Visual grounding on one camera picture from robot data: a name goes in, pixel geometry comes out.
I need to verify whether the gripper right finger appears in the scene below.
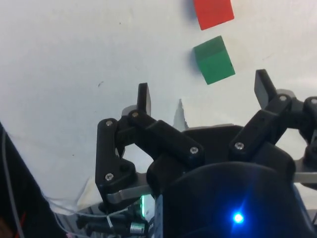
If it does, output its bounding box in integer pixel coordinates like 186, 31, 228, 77
229, 69, 317, 174

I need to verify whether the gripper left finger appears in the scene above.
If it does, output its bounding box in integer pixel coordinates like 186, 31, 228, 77
95, 83, 206, 196

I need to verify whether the red cube block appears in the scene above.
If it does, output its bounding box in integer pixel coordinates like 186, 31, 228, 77
193, 0, 235, 31

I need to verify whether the green cube block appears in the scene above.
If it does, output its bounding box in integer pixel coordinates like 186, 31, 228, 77
193, 36, 236, 85

